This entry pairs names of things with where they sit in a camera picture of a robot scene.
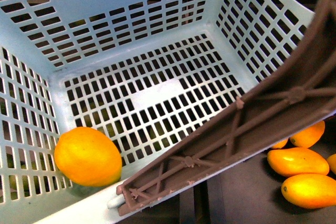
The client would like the yellow mango upper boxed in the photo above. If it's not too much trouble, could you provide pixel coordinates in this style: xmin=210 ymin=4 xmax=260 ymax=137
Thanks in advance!
xmin=289 ymin=121 xmax=326 ymax=148

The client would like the yellow mango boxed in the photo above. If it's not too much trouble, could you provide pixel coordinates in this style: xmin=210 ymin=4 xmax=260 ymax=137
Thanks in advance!
xmin=281 ymin=174 xmax=335 ymax=209
xmin=289 ymin=121 xmax=326 ymax=148
xmin=267 ymin=147 xmax=330 ymax=177

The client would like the brown basket handle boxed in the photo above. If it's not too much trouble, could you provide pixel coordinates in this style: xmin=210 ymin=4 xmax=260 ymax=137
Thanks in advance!
xmin=108 ymin=0 xmax=335 ymax=216

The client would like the yellow mango middle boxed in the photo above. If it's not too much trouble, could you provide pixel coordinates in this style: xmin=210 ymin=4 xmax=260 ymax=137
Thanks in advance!
xmin=267 ymin=147 xmax=330 ymax=177

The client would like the yellow mango lower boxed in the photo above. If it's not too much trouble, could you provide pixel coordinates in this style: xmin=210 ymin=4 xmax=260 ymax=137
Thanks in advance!
xmin=281 ymin=174 xmax=335 ymax=209

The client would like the yellow lemon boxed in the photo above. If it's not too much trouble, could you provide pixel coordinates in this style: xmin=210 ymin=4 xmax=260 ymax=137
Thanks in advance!
xmin=54 ymin=127 xmax=122 ymax=187

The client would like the light blue plastic basket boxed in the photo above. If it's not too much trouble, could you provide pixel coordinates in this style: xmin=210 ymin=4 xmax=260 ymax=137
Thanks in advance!
xmin=0 ymin=0 xmax=336 ymax=224

